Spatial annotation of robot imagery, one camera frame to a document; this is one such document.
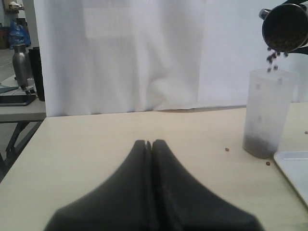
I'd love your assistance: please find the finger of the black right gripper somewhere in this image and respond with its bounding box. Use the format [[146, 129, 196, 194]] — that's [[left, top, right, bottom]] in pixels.
[[287, 45, 308, 55]]

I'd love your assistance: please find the blue plastic bag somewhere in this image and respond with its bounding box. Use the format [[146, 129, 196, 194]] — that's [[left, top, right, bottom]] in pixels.
[[9, 20, 31, 50]]

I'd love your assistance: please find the black tablet on side table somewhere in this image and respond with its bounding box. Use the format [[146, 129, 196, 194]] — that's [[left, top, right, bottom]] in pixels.
[[0, 95, 36, 106]]

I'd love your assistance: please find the clear plastic tall container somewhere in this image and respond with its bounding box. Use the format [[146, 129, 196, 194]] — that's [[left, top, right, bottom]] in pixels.
[[243, 69, 295, 159]]

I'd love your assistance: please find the grey side table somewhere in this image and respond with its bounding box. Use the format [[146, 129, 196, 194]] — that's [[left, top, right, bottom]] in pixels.
[[0, 98, 46, 180]]

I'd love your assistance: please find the black tumbler background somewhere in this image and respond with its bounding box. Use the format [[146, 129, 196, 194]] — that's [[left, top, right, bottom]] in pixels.
[[28, 47, 45, 102]]

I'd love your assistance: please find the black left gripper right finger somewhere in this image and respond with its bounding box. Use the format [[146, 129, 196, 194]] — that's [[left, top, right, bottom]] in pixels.
[[151, 140, 264, 231]]

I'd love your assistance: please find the white plastic tray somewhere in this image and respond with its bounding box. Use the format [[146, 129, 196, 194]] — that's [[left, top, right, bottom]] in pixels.
[[274, 151, 308, 206]]

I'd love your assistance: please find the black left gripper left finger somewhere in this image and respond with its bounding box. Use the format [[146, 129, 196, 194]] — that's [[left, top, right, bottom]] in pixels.
[[45, 140, 154, 231]]

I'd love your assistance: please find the white backdrop curtain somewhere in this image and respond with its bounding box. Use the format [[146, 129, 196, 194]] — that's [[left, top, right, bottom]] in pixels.
[[33, 0, 308, 118]]

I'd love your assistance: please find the steel water bottle background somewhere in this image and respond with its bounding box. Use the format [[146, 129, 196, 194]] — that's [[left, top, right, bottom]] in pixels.
[[13, 44, 33, 91]]

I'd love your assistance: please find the steel mug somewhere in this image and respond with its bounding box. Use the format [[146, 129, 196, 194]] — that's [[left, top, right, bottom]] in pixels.
[[259, 1, 308, 53]]

